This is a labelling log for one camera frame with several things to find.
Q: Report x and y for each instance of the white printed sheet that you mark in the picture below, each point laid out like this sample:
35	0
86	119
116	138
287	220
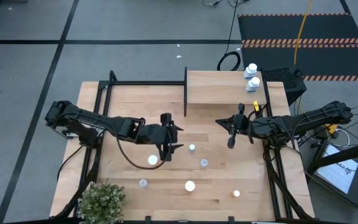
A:
337	174

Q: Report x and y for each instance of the black mat hazard stripes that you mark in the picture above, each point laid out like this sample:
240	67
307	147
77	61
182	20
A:
275	28

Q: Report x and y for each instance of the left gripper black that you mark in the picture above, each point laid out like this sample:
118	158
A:
157	133

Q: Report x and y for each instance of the small clear bottle middle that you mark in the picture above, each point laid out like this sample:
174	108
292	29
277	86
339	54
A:
192	147

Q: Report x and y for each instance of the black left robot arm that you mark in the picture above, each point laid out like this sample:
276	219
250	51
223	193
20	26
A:
104	121

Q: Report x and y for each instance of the black perforated box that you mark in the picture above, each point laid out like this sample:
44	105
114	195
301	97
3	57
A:
286	81

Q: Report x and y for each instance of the green potted plant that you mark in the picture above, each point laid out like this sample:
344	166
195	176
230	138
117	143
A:
101	202

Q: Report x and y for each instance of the wooden shelf black legs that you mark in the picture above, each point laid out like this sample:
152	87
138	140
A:
222	87

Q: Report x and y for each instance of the large orange bottle white cap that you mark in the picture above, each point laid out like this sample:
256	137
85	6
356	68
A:
190	185
152	160

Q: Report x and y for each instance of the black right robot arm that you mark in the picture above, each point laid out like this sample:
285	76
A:
306	121

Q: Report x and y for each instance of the small orange pill vial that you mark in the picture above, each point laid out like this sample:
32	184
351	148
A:
235	193

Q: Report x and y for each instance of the black metal stand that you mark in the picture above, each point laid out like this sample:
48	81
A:
346	153

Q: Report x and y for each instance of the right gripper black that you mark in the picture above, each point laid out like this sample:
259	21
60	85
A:
244	126

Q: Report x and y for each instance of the clear pill vial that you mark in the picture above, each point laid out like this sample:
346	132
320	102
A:
144	183
204	162

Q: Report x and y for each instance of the white bottle blue label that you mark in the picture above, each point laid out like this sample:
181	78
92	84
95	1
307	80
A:
253	83
251	69

